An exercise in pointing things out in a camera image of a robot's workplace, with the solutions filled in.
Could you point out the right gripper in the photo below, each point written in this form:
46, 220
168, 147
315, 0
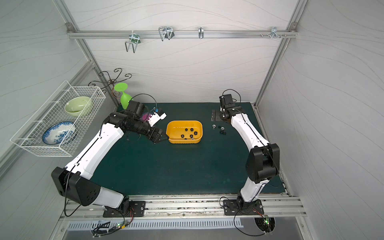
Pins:
221, 115

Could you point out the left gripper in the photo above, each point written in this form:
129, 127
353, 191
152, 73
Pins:
154, 135

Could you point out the yellow plastic storage box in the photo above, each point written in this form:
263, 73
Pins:
177, 128

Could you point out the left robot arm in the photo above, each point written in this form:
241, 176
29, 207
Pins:
73, 182

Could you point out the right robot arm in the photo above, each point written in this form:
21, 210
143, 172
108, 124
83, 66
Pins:
263, 162

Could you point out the purple ball in bowl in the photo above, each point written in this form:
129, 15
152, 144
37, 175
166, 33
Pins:
146, 117

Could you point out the green plastic goblet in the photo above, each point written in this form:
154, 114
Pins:
125, 98

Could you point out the black metal cup stand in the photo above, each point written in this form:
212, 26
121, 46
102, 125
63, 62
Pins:
107, 87

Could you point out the light green bowl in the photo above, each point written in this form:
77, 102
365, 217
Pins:
80, 106

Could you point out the blue white patterned bowl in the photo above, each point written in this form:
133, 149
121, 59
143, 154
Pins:
60, 133

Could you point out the metal hook middle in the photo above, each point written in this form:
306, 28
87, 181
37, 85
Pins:
166, 33

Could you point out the metal hook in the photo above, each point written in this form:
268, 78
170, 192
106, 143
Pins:
274, 33
133, 42
166, 33

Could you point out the metal hook left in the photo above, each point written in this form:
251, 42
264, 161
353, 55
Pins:
133, 42

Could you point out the metal hook right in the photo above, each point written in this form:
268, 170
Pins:
274, 33

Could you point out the aluminium crossbar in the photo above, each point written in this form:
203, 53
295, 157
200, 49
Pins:
191, 34

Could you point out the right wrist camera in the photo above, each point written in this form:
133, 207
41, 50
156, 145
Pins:
226, 102

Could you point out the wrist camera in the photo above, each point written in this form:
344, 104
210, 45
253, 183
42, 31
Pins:
157, 115
226, 102

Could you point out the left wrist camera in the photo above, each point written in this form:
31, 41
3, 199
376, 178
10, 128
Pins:
157, 115

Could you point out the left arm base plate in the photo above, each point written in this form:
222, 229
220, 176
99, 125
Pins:
134, 209

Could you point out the metal bracket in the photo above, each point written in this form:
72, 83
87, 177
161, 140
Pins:
201, 32

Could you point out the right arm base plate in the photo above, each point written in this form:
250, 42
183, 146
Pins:
236, 207

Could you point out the white wire basket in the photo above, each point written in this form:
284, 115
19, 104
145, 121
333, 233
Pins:
29, 136

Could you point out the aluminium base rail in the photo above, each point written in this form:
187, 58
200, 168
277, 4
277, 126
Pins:
210, 206

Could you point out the white slotted cable duct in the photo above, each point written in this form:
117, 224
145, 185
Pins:
158, 224

